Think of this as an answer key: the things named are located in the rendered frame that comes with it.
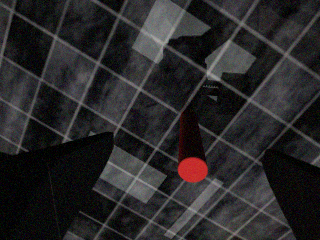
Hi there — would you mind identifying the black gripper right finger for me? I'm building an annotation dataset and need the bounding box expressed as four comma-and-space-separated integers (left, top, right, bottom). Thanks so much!
262, 149, 320, 240

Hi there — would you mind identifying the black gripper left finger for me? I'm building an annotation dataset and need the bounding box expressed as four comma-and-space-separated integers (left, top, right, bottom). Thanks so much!
0, 132, 114, 240

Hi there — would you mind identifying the red peg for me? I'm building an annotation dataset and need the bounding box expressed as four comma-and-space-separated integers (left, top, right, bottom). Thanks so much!
178, 110, 208, 183

